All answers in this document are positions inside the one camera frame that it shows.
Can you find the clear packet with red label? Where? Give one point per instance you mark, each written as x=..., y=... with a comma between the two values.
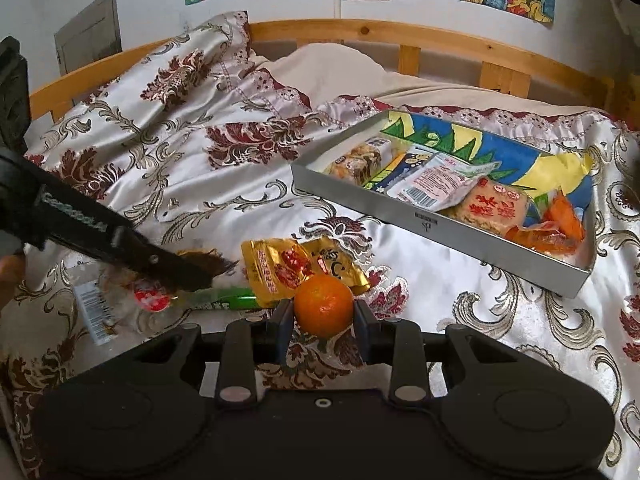
x=150, y=298

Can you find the orange tangerine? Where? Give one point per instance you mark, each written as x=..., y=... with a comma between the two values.
x=322, y=305

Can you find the dark blue snack packet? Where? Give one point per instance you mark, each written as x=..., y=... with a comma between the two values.
x=395, y=171

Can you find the green yellow snack packet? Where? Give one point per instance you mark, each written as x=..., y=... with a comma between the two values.
x=225, y=302

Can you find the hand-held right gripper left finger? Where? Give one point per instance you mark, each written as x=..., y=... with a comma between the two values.
x=285, y=324

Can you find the wooden bed frame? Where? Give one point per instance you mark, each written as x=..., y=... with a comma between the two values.
x=350, y=27

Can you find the pink rice cracker packet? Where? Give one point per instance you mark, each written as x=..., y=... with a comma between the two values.
x=490, y=205

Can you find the white snack packet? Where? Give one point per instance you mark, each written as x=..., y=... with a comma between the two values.
x=435, y=180

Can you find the dark brown snack packet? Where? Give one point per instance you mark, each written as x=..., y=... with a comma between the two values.
x=226, y=263

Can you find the grey tray with painted bottom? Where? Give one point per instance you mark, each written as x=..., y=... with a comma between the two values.
x=430, y=220

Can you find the golden snack packet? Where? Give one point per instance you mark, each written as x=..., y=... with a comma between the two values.
x=280, y=265

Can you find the beige bed sheet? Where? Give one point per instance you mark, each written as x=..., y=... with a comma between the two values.
x=340, y=67

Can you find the grey wall panel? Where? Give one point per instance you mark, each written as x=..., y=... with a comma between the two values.
x=90, y=35

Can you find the orange red snack packet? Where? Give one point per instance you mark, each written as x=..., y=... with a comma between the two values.
x=545, y=240

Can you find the mixed nut snack packet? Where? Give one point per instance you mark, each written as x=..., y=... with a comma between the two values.
x=357, y=160

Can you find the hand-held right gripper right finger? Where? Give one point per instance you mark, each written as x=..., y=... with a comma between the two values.
x=361, y=328

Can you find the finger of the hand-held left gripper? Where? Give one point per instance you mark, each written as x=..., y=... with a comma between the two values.
x=160, y=262

